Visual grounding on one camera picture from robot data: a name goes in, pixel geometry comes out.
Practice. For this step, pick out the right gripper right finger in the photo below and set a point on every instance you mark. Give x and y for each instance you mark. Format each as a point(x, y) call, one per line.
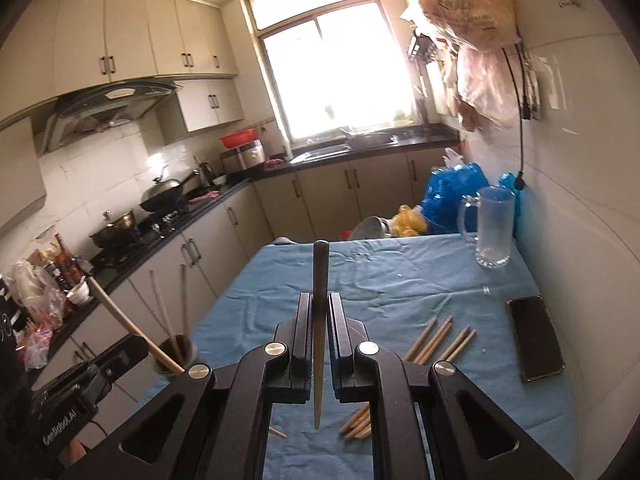
point(428, 422)

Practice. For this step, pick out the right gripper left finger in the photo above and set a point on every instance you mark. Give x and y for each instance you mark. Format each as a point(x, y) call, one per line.
point(210, 424)

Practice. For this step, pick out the dark cylindrical utensil holder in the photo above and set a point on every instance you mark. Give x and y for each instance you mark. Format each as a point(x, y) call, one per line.
point(181, 350)

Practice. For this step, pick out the kitchen sink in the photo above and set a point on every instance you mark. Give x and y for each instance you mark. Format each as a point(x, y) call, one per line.
point(321, 153)

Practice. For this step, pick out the white plastic bags on counter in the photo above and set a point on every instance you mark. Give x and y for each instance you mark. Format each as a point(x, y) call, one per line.
point(44, 302)

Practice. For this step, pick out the white ceramic bowl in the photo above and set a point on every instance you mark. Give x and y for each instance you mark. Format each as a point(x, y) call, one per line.
point(79, 294)

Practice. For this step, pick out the blue table cloth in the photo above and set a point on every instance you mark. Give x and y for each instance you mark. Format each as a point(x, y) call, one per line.
point(394, 286)

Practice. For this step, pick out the black smartphone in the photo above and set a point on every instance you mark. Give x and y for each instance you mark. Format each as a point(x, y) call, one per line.
point(537, 346)

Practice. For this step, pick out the sauce bottle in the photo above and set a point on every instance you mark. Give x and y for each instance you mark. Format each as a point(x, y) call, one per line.
point(67, 263)

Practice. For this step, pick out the yellow plastic bag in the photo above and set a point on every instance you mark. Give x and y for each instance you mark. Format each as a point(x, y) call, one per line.
point(407, 222)

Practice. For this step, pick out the metal bowl behind table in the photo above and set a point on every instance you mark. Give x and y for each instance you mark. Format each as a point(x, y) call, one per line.
point(371, 228)

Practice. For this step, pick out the clear glass mug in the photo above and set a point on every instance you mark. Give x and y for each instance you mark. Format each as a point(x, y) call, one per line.
point(495, 214)

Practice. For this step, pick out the black wok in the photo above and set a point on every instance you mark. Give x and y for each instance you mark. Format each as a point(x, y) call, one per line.
point(164, 192)

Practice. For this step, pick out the blue plastic bag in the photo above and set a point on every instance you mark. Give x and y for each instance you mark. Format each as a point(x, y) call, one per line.
point(444, 192)

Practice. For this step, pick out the kettle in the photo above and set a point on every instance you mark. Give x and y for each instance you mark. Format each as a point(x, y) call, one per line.
point(207, 174)

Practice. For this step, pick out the silver rice cooker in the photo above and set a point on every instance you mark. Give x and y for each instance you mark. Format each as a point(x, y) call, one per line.
point(243, 157)

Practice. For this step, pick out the red plastic basin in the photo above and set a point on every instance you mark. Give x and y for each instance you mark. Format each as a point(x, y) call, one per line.
point(238, 138)

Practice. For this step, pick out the range hood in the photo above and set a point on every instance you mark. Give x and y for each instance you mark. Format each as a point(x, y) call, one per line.
point(85, 112)

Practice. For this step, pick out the window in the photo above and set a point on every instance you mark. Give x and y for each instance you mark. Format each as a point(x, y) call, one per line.
point(334, 67)

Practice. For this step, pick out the hanging plastic bags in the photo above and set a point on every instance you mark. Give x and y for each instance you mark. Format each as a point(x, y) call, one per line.
point(471, 78)

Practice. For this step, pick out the upper wall cabinets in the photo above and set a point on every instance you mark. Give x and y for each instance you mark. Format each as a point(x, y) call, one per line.
point(60, 46)

